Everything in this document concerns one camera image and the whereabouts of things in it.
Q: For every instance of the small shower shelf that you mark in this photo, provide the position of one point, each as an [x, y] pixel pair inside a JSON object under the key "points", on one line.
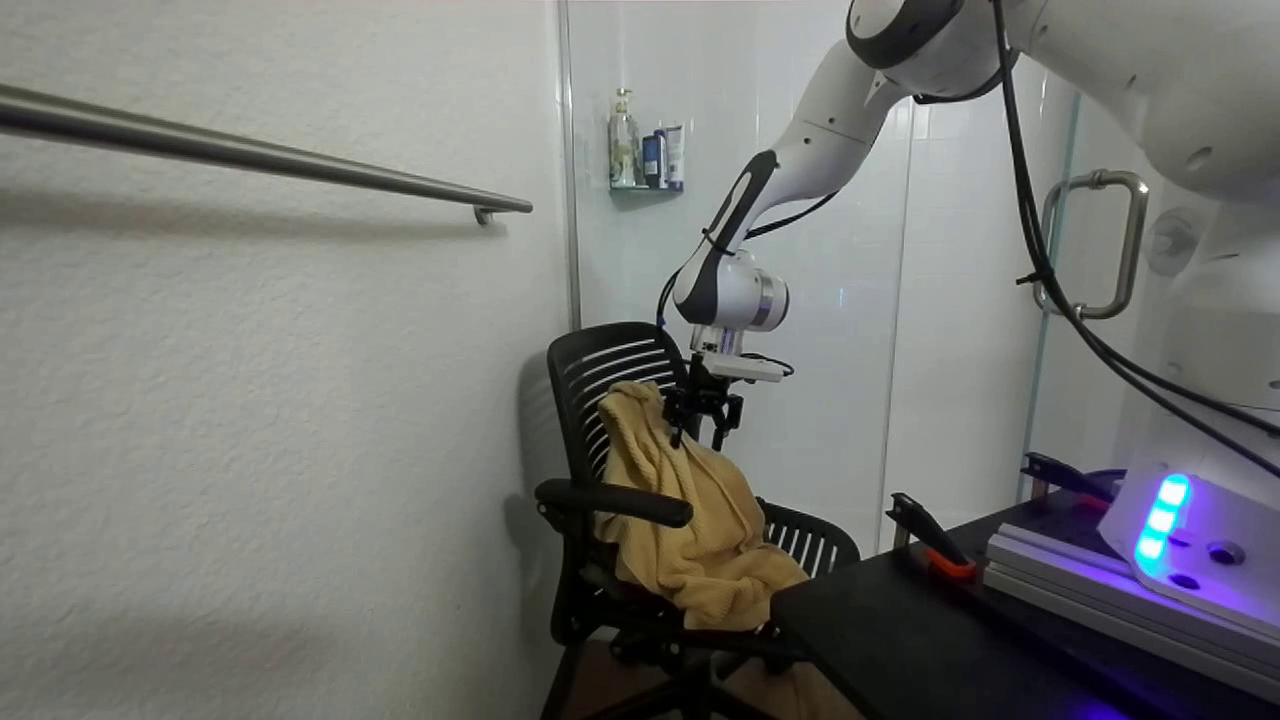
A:
{"points": [[645, 193]]}

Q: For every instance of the white soap bottle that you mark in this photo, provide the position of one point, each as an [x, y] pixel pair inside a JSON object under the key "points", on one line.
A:
{"points": [[621, 140]]}

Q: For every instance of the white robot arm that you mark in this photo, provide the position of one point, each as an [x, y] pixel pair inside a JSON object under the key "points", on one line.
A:
{"points": [[1185, 82]]}

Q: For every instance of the chrome door handle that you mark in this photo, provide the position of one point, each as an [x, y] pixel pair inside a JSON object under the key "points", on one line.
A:
{"points": [[1093, 239]]}

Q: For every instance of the black mesh office chair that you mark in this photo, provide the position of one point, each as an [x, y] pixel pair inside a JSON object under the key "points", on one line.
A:
{"points": [[666, 545]]}

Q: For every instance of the black work table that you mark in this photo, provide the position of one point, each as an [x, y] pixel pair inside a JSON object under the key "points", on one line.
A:
{"points": [[908, 645]]}

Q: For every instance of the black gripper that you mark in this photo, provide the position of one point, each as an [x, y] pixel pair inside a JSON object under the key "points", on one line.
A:
{"points": [[703, 397]]}

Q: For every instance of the glass shower door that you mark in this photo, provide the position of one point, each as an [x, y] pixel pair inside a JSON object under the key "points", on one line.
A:
{"points": [[1080, 413]]}

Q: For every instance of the chrome towel bar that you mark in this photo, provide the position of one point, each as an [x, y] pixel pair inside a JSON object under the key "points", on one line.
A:
{"points": [[77, 122]]}

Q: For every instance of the blue toiletry container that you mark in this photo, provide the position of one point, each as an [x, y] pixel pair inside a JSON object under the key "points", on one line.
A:
{"points": [[662, 159]]}

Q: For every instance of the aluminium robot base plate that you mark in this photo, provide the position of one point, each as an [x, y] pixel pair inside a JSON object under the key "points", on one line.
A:
{"points": [[1206, 617]]}

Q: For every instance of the orange black clamp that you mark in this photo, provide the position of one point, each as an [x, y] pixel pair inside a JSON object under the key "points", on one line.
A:
{"points": [[942, 555]]}

